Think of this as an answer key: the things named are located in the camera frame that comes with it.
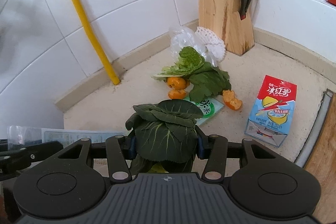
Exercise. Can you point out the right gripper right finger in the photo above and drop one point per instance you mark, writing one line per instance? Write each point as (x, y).
(212, 148)

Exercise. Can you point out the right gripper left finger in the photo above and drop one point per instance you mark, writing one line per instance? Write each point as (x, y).
(119, 149)

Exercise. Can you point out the large dark green leaf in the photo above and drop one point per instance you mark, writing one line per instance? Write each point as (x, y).
(165, 136)

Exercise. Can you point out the green plastic wrapper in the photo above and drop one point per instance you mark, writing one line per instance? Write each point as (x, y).
(209, 107)

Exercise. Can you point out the orange peel piece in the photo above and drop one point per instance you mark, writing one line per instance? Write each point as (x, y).
(230, 100)

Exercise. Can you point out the red blue small carton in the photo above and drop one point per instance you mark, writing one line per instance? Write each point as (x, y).
(272, 113)

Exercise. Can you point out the serrated green leaves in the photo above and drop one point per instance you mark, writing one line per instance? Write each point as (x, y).
(208, 81)

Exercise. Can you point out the orange peel pieces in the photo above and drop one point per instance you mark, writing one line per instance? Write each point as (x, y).
(178, 87)

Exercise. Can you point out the bok choy greens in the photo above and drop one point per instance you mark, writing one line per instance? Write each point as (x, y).
(189, 60)

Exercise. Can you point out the clear plastic bag with vegetables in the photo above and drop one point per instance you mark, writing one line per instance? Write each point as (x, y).
(181, 37)

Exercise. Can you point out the white foam net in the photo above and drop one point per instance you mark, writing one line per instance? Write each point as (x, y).
(212, 42)

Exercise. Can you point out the wooden cutting board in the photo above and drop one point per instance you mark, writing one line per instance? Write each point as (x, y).
(322, 165)

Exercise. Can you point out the wooden knife block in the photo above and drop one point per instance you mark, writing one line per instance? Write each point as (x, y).
(223, 18)

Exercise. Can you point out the yellow vertical pipe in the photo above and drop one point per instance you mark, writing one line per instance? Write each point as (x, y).
(79, 8)

